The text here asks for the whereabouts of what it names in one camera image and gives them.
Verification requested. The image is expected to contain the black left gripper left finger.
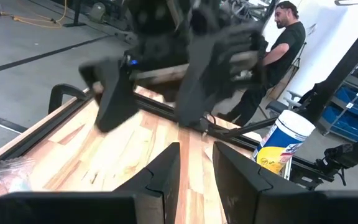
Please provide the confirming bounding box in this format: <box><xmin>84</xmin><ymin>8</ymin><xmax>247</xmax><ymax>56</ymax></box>
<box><xmin>112</xmin><ymin>142</ymin><xmax>181</xmax><ymax>224</ymax></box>

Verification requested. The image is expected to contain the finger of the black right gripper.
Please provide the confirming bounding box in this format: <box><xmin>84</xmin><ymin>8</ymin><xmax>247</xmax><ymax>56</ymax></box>
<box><xmin>173</xmin><ymin>30</ymin><xmax>223</xmax><ymax>128</ymax></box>
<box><xmin>78</xmin><ymin>57</ymin><xmax>140</xmax><ymax>134</ymax></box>

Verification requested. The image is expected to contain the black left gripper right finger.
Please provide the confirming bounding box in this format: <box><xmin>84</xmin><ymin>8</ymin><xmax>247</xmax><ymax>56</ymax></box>
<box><xmin>212</xmin><ymin>141</ymin><xmax>307</xmax><ymax>224</ymax></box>

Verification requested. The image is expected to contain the green toothbrush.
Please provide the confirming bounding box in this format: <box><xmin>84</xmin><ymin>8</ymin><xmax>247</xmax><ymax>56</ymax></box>
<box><xmin>0</xmin><ymin>156</ymin><xmax>37</xmax><ymax>193</ymax></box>

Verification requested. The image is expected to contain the blue yellow wipes canister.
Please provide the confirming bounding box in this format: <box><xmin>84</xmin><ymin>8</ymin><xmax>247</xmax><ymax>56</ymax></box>
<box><xmin>252</xmin><ymin>109</ymin><xmax>317</xmax><ymax>175</ymax></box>

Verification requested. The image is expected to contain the olive green bag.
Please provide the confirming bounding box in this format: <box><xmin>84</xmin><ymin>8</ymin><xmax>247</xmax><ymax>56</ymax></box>
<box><xmin>88</xmin><ymin>2</ymin><xmax>106</xmax><ymax>23</ymax></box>

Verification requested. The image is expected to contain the grey office chair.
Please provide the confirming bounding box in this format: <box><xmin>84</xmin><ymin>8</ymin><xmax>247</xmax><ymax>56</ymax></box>
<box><xmin>265</xmin><ymin>90</ymin><xmax>303</xmax><ymax>119</ymax></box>

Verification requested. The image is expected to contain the black floor stand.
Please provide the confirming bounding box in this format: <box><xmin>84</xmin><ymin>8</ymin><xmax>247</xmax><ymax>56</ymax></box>
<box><xmin>62</xmin><ymin>0</ymin><xmax>87</xmax><ymax>28</ymax></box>

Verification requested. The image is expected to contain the brown cardboard sheet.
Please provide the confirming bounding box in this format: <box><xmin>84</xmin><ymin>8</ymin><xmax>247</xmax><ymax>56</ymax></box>
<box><xmin>267</xmin><ymin>42</ymin><xmax>307</xmax><ymax>101</ymax></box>

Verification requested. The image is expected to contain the person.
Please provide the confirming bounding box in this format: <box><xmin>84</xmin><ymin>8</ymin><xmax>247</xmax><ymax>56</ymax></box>
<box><xmin>216</xmin><ymin>0</ymin><xmax>306</xmax><ymax>127</ymax></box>

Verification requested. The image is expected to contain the shelf rack with blue bins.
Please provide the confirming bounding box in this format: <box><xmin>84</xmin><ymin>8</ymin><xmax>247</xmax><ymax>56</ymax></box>
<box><xmin>317</xmin><ymin>40</ymin><xmax>358</xmax><ymax>143</ymax></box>

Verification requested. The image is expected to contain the black curved corner handle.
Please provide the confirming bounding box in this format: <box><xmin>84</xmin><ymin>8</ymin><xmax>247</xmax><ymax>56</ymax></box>
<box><xmin>47</xmin><ymin>83</ymin><xmax>89</xmax><ymax>115</ymax></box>

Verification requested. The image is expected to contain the yellow cable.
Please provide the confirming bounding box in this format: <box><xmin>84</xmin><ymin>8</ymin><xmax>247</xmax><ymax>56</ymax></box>
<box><xmin>0</xmin><ymin>0</ymin><xmax>68</xmax><ymax>29</ymax></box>

